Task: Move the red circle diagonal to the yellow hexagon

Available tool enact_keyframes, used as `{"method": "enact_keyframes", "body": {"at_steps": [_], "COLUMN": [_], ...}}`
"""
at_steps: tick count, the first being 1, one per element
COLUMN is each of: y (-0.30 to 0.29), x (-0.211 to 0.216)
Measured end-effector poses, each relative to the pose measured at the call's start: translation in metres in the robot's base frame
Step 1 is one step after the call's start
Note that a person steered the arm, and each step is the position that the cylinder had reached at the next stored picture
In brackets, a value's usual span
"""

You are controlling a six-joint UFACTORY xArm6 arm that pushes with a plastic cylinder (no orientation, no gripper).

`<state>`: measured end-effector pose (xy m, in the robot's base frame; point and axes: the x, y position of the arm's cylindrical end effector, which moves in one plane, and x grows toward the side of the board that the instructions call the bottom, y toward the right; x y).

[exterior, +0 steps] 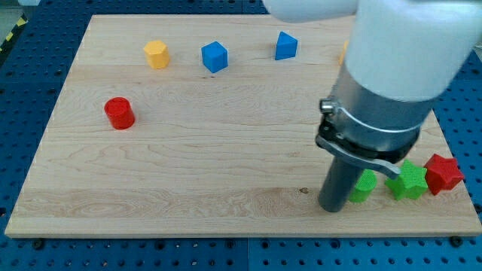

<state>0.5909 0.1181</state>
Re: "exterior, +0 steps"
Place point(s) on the yellow block behind arm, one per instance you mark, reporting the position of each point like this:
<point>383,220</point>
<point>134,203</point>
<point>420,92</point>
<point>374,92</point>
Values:
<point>343,52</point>

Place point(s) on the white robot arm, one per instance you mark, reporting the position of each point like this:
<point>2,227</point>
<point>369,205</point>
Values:
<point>401,56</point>

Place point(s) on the yellow hexagon block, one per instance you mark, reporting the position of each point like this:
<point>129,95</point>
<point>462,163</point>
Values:
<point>157,54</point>

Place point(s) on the light wooden board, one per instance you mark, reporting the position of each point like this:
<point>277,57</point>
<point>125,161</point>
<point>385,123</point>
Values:
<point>225,154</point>

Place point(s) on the blue cube block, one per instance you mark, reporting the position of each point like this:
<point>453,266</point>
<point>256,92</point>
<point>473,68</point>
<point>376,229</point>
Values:
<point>215,57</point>

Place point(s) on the blue triangle block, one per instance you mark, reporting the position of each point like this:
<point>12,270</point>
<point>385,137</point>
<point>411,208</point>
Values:
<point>286,46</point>

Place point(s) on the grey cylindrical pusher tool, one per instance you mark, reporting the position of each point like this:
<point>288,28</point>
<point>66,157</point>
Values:
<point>338,185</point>

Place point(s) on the red cylinder block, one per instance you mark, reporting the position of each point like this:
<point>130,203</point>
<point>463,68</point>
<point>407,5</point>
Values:
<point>119,113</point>

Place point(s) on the green cylinder block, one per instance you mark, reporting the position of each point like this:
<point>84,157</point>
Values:
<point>364,186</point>

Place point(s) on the green star block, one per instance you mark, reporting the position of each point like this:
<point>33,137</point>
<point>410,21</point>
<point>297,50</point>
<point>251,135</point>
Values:
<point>411,183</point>

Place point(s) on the red star block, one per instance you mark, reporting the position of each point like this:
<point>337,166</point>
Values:
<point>442,173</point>

